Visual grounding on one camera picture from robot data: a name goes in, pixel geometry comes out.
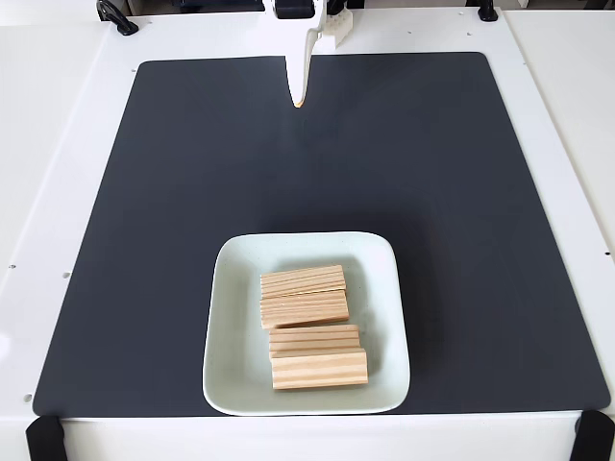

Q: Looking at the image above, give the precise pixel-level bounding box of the black rubber mat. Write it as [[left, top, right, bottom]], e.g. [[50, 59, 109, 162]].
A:
[[32, 51, 611, 418]]

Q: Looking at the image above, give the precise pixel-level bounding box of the black corner bracket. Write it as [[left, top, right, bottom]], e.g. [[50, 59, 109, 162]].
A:
[[571, 410, 615, 461], [24, 415, 66, 461]]

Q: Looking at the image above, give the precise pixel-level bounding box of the plain wooden block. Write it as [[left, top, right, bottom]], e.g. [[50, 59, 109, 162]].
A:
[[259, 264, 348, 298], [270, 348, 370, 392], [259, 288, 351, 331]]

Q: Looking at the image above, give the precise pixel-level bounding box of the pale green square plate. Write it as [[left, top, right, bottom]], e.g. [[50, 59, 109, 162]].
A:
[[201, 231, 412, 417]]

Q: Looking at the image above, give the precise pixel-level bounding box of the grooved wooden block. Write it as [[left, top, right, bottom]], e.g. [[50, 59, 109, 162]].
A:
[[268, 324, 362, 359]]

